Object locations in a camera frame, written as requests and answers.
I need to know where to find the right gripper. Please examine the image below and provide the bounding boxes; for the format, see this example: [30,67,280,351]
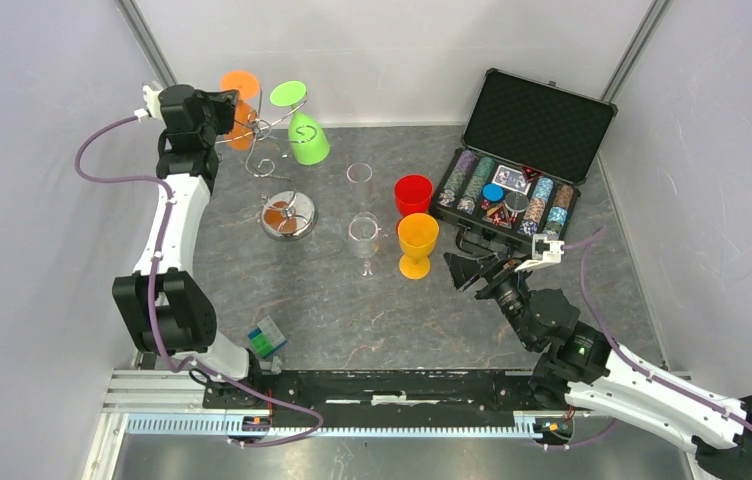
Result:
[442,250,535,350]

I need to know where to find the clear wine glass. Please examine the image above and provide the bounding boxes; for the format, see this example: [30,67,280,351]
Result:
[346,212,381,278]

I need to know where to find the yellow plastic wine glass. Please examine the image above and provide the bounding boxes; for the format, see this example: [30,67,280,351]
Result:
[397,213,440,280]

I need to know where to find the black poker chip case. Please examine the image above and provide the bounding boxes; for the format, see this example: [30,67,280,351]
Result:
[429,68,618,247]

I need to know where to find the red plastic wine glass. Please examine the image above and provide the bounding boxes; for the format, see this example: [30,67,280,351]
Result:
[394,174,434,217]

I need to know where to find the chrome wine glass rack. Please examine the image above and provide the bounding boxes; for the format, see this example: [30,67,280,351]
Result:
[243,88,318,241]

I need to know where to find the clear flute glass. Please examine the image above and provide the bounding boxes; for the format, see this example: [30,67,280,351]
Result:
[346,162,378,221]

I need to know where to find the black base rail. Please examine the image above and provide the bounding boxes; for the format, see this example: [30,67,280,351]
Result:
[104,368,702,443]

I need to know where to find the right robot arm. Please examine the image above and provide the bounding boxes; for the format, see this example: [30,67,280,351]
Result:
[444,253,752,479]

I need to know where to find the coloured toy brick block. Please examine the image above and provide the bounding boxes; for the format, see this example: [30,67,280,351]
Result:
[248,316,288,359]

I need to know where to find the orange plastic wine glass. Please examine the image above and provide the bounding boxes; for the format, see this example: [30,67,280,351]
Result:
[221,70,261,151]

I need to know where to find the green plastic wine glass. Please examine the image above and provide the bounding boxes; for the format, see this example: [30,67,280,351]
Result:
[270,80,331,166]

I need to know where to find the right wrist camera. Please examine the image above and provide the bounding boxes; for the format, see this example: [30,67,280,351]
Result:
[516,233,565,272]

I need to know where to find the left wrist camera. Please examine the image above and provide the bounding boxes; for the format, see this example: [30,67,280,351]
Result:
[134,81,164,122]

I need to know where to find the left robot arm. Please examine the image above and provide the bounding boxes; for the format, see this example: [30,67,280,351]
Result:
[112,84,266,408]

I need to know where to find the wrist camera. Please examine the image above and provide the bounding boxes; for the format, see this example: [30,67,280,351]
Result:
[134,81,164,122]
[516,233,565,272]

